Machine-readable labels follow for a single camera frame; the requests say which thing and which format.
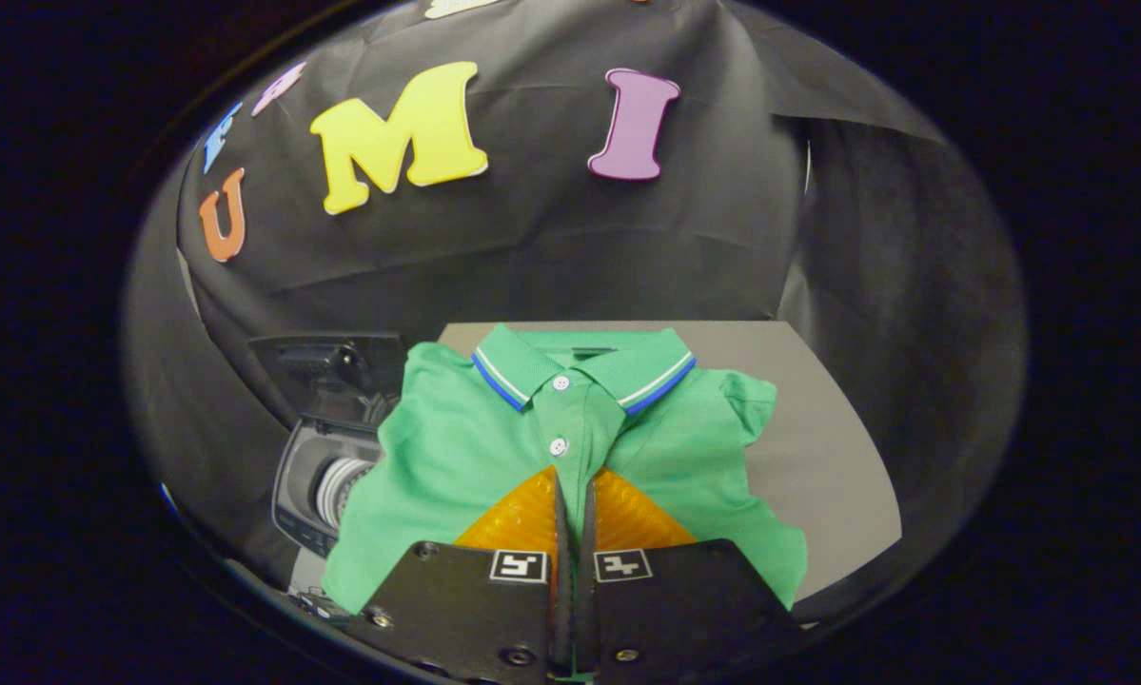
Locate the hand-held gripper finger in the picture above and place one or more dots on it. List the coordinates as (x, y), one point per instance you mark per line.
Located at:
(560, 609)
(584, 609)

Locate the green polo shirt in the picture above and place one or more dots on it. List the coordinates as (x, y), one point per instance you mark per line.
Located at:
(437, 457)

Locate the grey washing machine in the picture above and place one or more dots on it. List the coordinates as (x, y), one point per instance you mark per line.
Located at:
(294, 476)

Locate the dark glass washing machine lid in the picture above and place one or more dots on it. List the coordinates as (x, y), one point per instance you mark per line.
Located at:
(332, 366)

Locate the beige cabinet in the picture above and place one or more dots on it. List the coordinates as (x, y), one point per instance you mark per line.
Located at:
(817, 457)

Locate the black backdrop cloth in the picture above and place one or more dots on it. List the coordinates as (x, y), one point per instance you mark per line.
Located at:
(532, 247)

